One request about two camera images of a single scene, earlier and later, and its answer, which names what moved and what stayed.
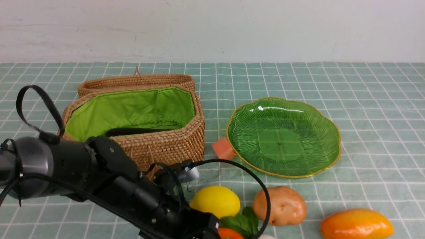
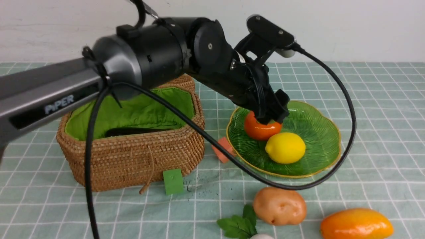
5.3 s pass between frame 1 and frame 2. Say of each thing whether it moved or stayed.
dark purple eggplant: stayed
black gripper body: moved
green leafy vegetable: stayed
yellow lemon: moved
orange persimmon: moved
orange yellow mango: stayed
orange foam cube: stayed
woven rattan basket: stayed
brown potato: stayed
